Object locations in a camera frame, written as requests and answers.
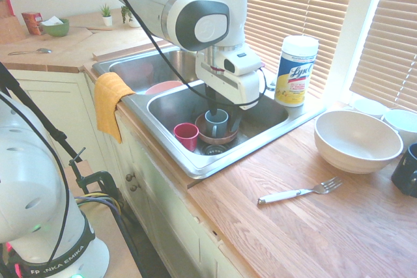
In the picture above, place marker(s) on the white cup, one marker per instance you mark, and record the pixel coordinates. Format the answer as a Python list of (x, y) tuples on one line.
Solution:
[(402, 121)]

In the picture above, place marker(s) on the dark navy mug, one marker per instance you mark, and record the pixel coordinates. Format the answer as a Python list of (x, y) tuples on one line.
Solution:
[(405, 174)]

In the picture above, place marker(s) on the metal spoon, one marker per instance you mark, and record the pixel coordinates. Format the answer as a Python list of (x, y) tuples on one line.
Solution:
[(44, 50)]

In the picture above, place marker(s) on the grey mug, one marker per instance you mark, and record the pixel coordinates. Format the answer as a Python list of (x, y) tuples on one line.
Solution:
[(220, 125)]

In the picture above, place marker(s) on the yellow dish cloth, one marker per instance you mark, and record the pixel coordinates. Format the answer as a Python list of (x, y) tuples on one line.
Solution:
[(109, 102)]

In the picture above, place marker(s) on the trailing plant in white pot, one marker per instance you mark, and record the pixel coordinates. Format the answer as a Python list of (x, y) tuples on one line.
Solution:
[(132, 21)]

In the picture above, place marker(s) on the red cardboard box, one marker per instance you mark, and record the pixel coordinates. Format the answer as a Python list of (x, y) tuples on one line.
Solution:
[(32, 22)]

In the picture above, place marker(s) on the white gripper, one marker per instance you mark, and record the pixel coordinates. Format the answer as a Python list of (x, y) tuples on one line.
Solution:
[(242, 90)]

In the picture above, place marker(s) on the chrome sink hole cap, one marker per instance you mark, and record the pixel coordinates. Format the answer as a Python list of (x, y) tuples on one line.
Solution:
[(271, 87)]

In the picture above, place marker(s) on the Lysol wipes canister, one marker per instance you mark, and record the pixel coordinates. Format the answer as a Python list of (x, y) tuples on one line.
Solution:
[(294, 73)]

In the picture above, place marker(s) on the white tissue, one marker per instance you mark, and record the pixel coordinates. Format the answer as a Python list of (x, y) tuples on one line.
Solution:
[(51, 21)]

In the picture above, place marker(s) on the pink plate in sink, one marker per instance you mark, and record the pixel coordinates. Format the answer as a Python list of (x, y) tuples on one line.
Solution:
[(159, 88)]

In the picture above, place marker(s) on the white base cabinet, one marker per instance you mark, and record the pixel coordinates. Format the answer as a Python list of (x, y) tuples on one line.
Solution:
[(169, 226)]

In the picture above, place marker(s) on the spiky plant in white pot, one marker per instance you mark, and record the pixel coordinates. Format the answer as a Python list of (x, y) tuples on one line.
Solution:
[(107, 17)]

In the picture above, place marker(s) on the sink drain strainer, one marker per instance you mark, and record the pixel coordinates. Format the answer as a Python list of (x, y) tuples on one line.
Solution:
[(215, 150)]

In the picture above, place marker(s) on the wooden knife block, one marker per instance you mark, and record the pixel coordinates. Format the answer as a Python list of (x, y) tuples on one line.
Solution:
[(11, 27)]

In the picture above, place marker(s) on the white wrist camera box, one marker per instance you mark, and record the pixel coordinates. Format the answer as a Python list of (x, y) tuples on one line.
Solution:
[(242, 63)]

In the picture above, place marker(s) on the white window frame post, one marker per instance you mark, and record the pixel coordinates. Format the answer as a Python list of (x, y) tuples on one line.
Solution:
[(358, 30)]

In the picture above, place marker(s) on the green bowl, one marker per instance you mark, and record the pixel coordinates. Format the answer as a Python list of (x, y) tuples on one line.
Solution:
[(57, 30)]

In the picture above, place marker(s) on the round brass cabinet knob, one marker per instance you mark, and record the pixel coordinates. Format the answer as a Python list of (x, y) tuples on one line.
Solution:
[(130, 177), (134, 188)]

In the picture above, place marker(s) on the stainless steel double sink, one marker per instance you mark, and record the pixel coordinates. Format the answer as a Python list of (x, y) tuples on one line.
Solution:
[(182, 157)]

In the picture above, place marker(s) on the black screw clamp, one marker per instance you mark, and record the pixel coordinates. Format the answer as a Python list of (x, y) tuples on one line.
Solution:
[(97, 177)]

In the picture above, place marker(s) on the narrow tan window blind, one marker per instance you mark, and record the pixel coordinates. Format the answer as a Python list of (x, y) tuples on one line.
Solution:
[(391, 47)]

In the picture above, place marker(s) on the large white bowl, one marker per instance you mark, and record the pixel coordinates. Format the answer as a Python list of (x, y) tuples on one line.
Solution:
[(355, 147)]

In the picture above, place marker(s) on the brown bowl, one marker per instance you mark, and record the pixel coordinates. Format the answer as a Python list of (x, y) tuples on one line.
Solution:
[(215, 140)]

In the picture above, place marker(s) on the red cup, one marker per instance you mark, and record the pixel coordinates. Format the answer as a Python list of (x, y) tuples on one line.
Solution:
[(186, 136)]

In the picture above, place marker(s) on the small white bowl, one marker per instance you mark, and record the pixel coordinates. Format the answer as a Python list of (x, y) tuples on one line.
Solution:
[(369, 107)]

